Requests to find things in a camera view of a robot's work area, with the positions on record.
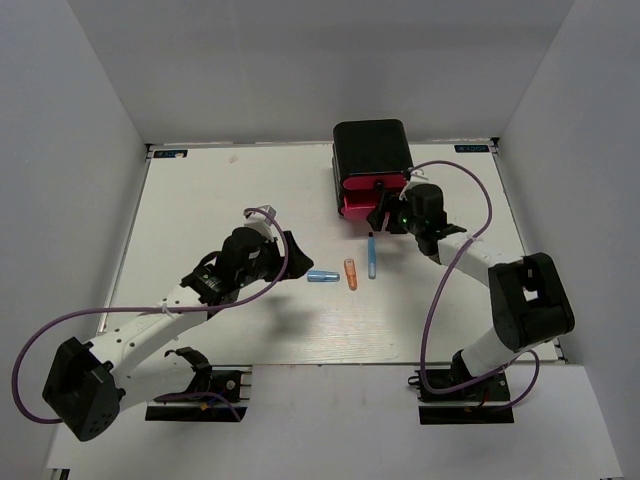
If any right corner label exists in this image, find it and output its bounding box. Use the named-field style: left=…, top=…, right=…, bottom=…
left=454, top=144, right=490, bottom=153

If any blue utility knife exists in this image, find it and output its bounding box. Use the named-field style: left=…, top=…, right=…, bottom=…
left=367, top=232, right=377, bottom=279

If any left corner label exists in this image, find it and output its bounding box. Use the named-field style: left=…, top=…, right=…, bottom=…
left=153, top=149, right=188, bottom=159

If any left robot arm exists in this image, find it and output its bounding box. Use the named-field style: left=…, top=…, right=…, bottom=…
left=43, top=226, right=314, bottom=442

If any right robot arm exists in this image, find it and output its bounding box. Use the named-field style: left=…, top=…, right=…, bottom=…
left=367, top=182, right=575, bottom=399

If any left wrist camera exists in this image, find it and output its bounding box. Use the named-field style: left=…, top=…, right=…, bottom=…
left=243, top=205, right=276, bottom=241

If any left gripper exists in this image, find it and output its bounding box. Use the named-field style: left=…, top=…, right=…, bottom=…
left=237, top=231, right=314, bottom=288

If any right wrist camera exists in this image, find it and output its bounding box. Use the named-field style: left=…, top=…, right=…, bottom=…
left=403, top=168, right=429, bottom=193

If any orange correction tape case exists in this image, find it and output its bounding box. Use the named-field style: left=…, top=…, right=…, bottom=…
left=344, top=258, right=358, bottom=291

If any black drawer cabinet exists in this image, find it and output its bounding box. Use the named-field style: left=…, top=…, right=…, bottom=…
left=332, top=119, right=413, bottom=213

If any corner label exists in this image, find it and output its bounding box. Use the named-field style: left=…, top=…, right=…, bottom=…
left=454, top=144, right=490, bottom=153
left=153, top=149, right=188, bottom=159

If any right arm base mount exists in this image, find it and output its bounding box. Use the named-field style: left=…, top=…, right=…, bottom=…
left=407, top=370, right=514, bottom=426

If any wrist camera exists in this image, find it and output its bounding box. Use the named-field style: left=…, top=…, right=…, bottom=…
left=403, top=168, right=429, bottom=193
left=243, top=205, right=276, bottom=241

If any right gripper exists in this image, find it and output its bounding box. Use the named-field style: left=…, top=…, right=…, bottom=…
left=367, top=190, right=425, bottom=235

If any blue correction tape case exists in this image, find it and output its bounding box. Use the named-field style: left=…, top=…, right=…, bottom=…
left=306, top=270, right=340, bottom=283

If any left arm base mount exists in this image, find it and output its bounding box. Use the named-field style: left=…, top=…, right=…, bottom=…
left=145, top=367, right=252, bottom=423

